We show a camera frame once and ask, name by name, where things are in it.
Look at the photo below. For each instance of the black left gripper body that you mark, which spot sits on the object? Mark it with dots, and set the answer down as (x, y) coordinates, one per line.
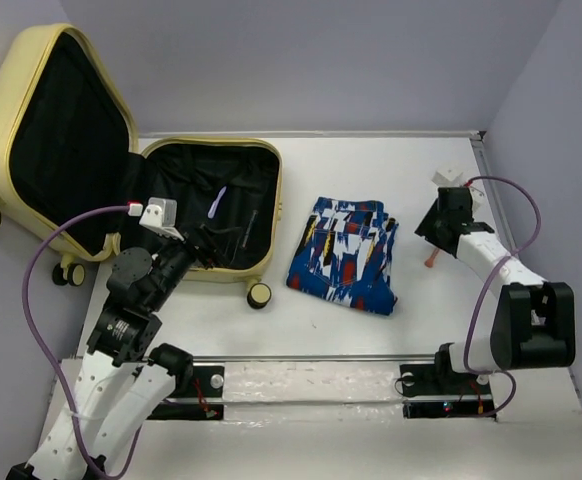
(449, 218)

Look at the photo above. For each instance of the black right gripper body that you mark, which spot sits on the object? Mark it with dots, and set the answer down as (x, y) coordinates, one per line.
(198, 243)

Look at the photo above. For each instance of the white small box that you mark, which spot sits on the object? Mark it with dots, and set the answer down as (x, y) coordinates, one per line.
(448, 176)

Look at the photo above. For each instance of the orange toothbrush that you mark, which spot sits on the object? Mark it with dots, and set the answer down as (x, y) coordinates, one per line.
(431, 259)

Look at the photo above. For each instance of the blue patterned shorts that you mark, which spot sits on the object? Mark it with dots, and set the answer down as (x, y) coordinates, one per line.
(345, 255)

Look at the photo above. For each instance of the yellow hard-shell suitcase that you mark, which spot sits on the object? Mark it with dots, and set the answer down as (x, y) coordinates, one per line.
(69, 144)

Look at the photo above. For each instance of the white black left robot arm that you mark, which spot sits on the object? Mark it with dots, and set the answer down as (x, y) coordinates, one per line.
(123, 375)

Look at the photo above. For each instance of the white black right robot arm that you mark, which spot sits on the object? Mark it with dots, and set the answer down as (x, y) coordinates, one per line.
(533, 326)

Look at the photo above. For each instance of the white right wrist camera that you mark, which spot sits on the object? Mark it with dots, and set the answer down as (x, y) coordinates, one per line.
(477, 195)

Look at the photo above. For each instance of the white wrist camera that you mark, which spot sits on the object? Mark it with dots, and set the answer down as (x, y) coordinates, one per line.
(477, 195)
(164, 231)

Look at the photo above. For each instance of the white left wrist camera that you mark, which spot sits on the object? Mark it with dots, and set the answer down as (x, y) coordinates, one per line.
(164, 231)

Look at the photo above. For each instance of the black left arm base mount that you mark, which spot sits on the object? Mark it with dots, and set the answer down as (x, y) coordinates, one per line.
(198, 399)

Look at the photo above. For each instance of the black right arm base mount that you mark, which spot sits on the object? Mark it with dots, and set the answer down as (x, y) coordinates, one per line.
(426, 395)

